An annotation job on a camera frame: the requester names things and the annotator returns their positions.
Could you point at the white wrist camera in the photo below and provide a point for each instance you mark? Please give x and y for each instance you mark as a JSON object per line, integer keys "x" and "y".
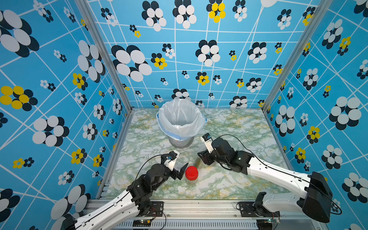
{"x": 207, "y": 140}
{"x": 169, "y": 159}

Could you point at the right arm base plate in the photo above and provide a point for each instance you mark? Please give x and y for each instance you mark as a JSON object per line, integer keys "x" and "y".
{"x": 249, "y": 209}

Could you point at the right aluminium corner post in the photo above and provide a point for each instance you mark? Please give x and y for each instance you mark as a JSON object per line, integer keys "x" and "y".
{"x": 304, "y": 39}

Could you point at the circuit board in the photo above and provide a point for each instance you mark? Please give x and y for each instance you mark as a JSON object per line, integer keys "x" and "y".
{"x": 141, "y": 223}
{"x": 267, "y": 224}

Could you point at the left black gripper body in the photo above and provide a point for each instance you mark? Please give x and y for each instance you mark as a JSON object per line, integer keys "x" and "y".
{"x": 167, "y": 173}

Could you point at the left circuit board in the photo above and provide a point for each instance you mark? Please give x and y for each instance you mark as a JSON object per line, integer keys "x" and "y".
{"x": 141, "y": 223}

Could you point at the aluminium front rail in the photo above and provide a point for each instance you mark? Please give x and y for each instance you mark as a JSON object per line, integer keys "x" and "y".
{"x": 222, "y": 215}

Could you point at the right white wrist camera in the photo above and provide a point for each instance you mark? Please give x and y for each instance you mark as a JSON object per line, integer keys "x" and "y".
{"x": 207, "y": 140}

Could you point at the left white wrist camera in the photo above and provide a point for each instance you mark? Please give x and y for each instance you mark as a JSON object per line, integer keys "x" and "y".
{"x": 169, "y": 159}

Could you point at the left aluminium corner post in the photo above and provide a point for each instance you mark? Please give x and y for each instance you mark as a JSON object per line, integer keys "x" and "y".
{"x": 88, "y": 17}

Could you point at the right circuit board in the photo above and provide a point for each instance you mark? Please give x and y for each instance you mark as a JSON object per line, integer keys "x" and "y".
{"x": 267, "y": 224}

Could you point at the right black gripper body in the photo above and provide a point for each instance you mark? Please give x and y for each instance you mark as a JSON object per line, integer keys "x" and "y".
{"x": 213, "y": 156}

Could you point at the aluminium corner post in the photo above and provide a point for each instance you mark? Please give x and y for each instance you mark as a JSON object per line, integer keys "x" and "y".
{"x": 304, "y": 39}
{"x": 88, "y": 17}

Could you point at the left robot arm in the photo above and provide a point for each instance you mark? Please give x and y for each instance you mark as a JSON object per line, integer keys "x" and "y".
{"x": 130, "y": 203}

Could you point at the clear plastic jar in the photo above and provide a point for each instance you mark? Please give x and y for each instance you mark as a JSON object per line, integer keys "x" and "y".
{"x": 198, "y": 163}

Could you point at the white bin liner bag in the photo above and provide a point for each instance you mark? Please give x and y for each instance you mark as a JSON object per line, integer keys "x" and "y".
{"x": 180, "y": 119}

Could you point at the near red-lid jar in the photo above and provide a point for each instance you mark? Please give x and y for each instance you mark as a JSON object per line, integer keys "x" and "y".
{"x": 191, "y": 174}

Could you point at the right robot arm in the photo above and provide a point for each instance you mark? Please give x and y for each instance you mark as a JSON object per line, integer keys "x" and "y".
{"x": 308, "y": 193}

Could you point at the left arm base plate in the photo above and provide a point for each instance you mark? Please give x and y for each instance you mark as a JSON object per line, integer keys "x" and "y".
{"x": 151, "y": 209}

